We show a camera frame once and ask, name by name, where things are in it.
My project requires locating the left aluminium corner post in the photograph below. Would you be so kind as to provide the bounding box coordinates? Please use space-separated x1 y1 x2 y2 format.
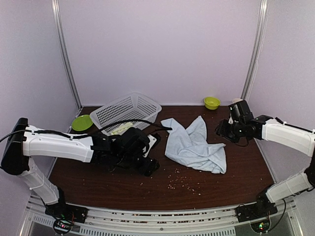
51 0 82 110

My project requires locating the green plate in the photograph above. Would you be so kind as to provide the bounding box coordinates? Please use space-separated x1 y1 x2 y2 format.
71 115 94 131

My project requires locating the left circuit board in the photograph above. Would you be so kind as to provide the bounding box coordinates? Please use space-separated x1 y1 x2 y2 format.
53 219 74 234

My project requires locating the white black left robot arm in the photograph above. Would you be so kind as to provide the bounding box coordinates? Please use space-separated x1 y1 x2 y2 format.
0 118 159 220

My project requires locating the circuit board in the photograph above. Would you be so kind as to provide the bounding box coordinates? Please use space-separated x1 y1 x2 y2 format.
251 220 271 234
53 219 74 234

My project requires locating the right aluminium corner post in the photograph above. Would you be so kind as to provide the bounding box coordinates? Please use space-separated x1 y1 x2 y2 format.
241 0 269 100

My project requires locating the floral ceramic cup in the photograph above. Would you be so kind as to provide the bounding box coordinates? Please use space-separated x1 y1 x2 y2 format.
232 98 242 103

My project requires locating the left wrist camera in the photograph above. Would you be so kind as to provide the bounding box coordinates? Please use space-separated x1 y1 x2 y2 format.
121 127 161 158

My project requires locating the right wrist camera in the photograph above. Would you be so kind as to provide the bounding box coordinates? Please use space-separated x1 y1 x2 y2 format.
228 99 254 124

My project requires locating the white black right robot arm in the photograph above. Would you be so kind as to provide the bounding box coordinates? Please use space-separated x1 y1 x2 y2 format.
215 115 315 217

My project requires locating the light blue towel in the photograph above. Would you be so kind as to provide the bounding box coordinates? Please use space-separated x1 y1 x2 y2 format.
161 116 227 174

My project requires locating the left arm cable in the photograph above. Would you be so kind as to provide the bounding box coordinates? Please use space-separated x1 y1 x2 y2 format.
0 118 174 143

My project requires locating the green patterned white towel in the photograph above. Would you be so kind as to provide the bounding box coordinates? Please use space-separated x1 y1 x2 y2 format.
110 122 133 135

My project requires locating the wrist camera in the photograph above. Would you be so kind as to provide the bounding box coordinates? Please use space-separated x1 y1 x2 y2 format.
121 127 161 158
228 99 254 124

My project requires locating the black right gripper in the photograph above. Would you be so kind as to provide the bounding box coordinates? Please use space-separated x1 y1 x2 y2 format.
214 118 244 143

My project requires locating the right circuit board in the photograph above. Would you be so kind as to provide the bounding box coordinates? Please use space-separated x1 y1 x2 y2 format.
251 220 271 234

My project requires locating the small green bowl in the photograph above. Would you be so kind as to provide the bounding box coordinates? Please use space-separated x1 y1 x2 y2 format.
204 97 221 110

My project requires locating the white perforated plastic basket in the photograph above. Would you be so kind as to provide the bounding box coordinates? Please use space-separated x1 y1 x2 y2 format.
90 92 162 135

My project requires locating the aluminium corner post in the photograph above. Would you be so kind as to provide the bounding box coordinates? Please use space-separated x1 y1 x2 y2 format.
241 0 269 100
51 0 82 110

